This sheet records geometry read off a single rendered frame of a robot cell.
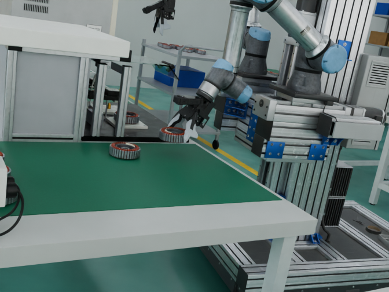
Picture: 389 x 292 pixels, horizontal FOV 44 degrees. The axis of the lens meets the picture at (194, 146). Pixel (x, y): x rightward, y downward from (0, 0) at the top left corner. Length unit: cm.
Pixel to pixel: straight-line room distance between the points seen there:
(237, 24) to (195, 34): 632
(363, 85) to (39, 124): 153
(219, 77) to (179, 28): 632
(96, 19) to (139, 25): 591
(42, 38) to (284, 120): 133
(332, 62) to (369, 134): 41
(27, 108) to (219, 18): 688
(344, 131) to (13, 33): 151
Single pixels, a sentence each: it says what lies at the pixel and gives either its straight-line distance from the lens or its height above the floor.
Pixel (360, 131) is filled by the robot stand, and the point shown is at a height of 91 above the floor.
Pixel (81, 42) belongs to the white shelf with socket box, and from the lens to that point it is 103.
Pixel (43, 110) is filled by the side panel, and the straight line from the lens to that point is 184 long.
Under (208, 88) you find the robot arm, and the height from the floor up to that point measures 102.
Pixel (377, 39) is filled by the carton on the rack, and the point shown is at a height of 137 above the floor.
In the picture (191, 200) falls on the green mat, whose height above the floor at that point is 75.
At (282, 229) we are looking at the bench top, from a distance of 145.
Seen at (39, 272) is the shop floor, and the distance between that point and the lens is 248.
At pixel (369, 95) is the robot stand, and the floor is 104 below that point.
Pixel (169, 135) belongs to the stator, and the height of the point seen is 84.
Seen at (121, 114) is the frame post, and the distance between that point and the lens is 193.
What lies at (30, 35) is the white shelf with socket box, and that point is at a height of 119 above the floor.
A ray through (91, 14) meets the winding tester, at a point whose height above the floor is 122.
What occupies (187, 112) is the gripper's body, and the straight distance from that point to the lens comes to 184.
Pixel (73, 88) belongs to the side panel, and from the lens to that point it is 184.
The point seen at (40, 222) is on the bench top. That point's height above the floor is 75.
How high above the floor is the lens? 128
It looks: 15 degrees down
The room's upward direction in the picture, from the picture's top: 9 degrees clockwise
